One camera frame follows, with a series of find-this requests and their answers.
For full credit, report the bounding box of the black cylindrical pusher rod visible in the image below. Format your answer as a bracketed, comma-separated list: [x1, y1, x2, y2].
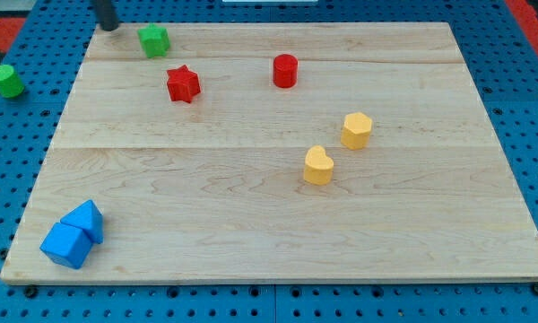
[91, 0, 119, 31]

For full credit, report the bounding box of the yellow heart block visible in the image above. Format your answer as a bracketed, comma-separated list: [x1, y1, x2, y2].
[303, 145, 334, 186]

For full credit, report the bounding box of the red cylinder block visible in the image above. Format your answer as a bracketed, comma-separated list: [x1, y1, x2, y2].
[273, 54, 299, 88]

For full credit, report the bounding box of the red star block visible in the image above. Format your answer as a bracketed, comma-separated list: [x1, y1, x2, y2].
[167, 65, 201, 103]

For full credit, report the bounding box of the yellow hexagon block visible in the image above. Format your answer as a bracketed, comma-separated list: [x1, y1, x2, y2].
[341, 112, 373, 150]

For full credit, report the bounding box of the green cylinder block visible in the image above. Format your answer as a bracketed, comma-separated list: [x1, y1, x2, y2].
[0, 65, 25, 99]

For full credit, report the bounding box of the blue cube block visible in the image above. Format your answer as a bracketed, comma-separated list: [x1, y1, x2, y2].
[39, 223, 93, 269]

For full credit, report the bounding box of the blue triangle block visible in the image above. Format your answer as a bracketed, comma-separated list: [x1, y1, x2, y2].
[60, 199, 104, 244]

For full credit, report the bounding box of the light wooden board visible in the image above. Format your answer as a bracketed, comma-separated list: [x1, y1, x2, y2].
[1, 22, 538, 285]

